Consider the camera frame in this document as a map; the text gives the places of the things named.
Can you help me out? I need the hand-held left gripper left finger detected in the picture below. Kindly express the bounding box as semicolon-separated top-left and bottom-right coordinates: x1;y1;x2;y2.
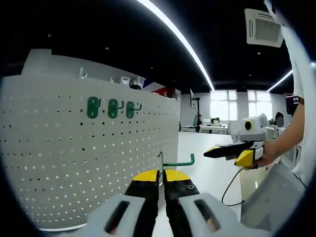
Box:
83;169;161;237

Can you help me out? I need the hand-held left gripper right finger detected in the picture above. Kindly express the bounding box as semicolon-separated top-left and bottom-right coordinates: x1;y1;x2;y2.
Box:
162;169;250;237

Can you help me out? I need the green hook assembly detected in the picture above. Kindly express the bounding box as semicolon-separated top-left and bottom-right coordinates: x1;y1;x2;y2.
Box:
157;151;196;178
86;96;101;119
125;101;143;119
108;98;124;119

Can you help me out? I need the white perforated mounting plate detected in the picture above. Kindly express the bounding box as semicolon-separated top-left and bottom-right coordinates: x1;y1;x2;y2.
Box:
0;73;182;232

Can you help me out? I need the person's right hand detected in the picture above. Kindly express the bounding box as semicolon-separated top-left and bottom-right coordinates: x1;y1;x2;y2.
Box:
256;141;279;169

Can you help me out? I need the white office desk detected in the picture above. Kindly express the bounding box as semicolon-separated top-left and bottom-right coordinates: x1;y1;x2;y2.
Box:
199;123;229;135

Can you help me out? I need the bright window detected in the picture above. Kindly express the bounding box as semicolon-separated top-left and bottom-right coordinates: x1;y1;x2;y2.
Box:
247;90;272;119
209;90;238;121

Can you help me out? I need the white mesh chair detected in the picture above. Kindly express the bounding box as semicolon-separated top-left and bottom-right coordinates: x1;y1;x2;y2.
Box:
240;162;307;233

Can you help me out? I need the black monitor on stand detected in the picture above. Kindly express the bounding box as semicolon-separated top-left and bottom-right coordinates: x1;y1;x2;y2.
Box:
189;88;201;133

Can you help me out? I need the person's white shirt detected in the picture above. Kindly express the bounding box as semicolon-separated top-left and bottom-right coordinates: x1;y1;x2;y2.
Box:
264;0;316;186

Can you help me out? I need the ceiling air conditioner vent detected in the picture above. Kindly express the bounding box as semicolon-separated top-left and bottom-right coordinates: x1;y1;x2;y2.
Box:
244;8;283;47

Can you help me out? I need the long ceiling light strip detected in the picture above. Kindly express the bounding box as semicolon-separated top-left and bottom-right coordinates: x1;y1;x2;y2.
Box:
136;0;216;91

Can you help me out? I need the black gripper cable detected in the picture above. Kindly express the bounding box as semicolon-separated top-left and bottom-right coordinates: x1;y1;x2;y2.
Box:
221;167;245;207

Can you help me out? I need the dark wall display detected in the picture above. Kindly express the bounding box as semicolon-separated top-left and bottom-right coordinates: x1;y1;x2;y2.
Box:
285;94;301;116

